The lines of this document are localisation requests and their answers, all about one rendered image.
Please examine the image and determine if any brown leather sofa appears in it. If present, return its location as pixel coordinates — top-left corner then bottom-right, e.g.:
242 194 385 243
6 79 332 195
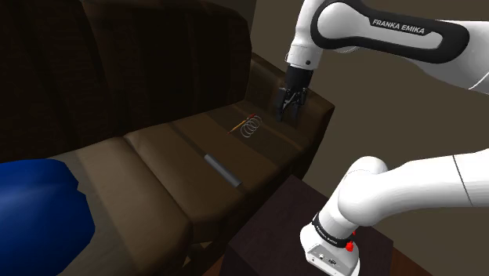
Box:
0 0 336 276

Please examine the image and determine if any yellow pencil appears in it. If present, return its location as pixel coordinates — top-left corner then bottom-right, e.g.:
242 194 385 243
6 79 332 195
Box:
227 113 256 135

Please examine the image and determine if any blue cushion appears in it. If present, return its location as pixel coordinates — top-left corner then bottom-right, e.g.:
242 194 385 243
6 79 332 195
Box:
0 158 96 276

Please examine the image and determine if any dark wooden robot stand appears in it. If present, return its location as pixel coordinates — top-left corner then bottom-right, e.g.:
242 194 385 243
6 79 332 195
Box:
219 174 395 276

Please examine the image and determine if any grey cylinder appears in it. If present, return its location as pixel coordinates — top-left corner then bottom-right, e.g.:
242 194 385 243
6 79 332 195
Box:
203 154 243 188

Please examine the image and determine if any silver wire coil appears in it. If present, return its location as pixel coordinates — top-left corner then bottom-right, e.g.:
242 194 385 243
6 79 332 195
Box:
240 115 263 138

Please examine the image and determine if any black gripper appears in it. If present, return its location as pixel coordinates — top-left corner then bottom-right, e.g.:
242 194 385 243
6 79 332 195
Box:
275 65 315 124

